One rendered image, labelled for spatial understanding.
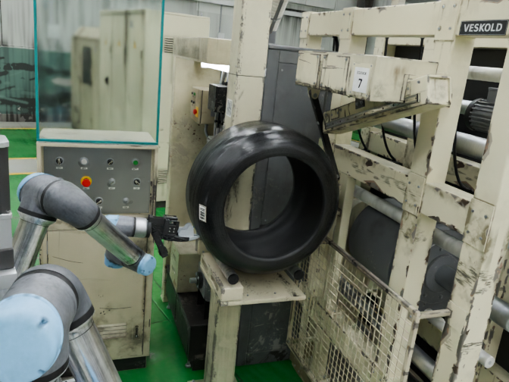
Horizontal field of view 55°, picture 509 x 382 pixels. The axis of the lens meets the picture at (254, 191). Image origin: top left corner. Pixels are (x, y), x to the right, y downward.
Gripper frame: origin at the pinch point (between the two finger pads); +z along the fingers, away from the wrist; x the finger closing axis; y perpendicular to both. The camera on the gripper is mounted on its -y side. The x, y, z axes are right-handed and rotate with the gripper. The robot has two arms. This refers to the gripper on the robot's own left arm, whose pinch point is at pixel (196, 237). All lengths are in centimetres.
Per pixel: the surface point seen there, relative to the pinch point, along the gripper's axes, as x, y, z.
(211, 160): -5.5, 32.7, -1.7
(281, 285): -1.0, -17.7, 41.2
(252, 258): -12.7, -1.7, 20.0
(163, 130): 341, -10, 42
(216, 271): 3.4, -15.3, 12.4
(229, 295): -11.5, -18.2, 14.6
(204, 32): 350, 98, 68
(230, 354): 26, -70, 37
